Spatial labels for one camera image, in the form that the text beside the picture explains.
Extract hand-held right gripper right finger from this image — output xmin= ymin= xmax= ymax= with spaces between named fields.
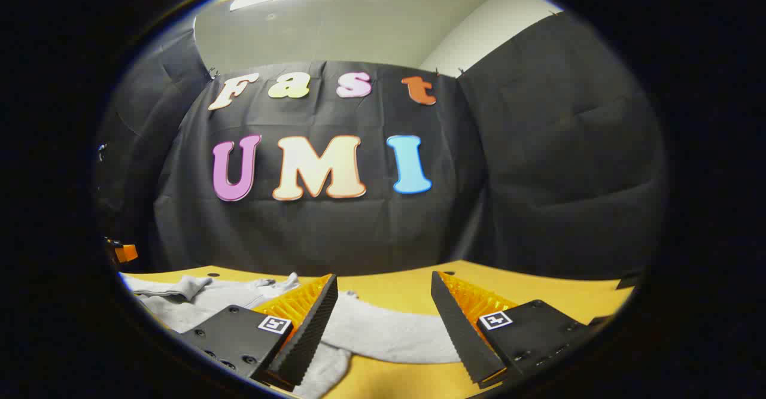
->
xmin=431 ymin=270 xmax=600 ymax=389

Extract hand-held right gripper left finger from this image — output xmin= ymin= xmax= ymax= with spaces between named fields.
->
xmin=178 ymin=273 xmax=339 ymax=392

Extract grey sweatshirt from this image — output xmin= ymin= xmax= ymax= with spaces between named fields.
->
xmin=120 ymin=272 xmax=461 ymax=399

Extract black backdrop cloth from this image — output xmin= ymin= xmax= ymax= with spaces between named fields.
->
xmin=95 ymin=10 xmax=668 ymax=280

